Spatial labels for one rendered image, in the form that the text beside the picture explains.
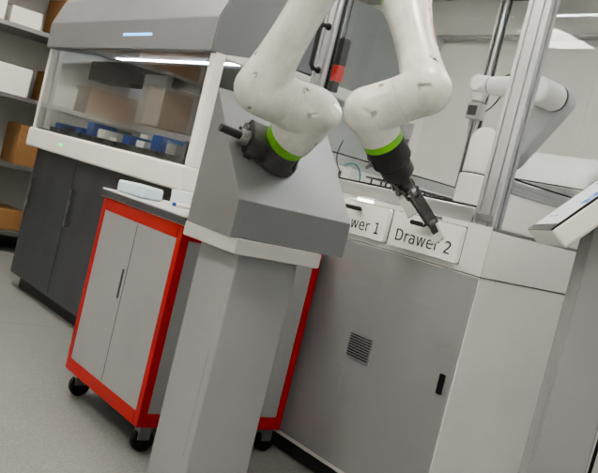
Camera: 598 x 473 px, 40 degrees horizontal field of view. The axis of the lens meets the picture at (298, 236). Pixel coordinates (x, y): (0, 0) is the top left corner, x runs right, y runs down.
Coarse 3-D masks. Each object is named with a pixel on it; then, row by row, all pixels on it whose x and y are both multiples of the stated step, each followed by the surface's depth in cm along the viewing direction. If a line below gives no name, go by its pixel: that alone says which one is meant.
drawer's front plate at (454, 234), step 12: (396, 216) 262; (396, 228) 261; (408, 228) 257; (420, 228) 254; (444, 228) 246; (456, 228) 242; (396, 240) 261; (444, 240) 245; (456, 240) 241; (420, 252) 252; (432, 252) 248; (456, 252) 241
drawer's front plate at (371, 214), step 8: (352, 200) 280; (368, 208) 273; (376, 208) 270; (384, 208) 267; (352, 216) 279; (360, 216) 275; (368, 216) 272; (376, 216) 269; (384, 216) 267; (360, 224) 275; (368, 224) 272; (376, 224) 269; (384, 224) 266; (352, 232) 277; (360, 232) 274; (368, 232) 271; (376, 232) 268; (384, 232) 266; (376, 240) 268; (384, 240) 266
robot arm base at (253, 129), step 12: (252, 120) 221; (228, 132) 217; (240, 132) 218; (252, 132) 219; (264, 132) 221; (240, 144) 220; (252, 144) 218; (264, 144) 219; (252, 156) 220; (264, 156) 223; (276, 156) 220; (264, 168) 222; (276, 168) 222; (288, 168) 224
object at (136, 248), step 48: (96, 240) 298; (144, 240) 270; (192, 240) 254; (96, 288) 292; (144, 288) 265; (96, 336) 286; (144, 336) 260; (288, 336) 284; (96, 384) 280; (144, 384) 255; (288, 384) 287; (144, 432) 259
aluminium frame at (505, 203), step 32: (544, 0) 233; (544, 32) 232; (320, 64) 309; (512, 96) 236; (512, 128) 235; (512, 160) 234; (352, 192) 283; (384, 192) 271; (480, 192) 240; (512, 192) 236; (544, 192) 245; (512, 224) 239
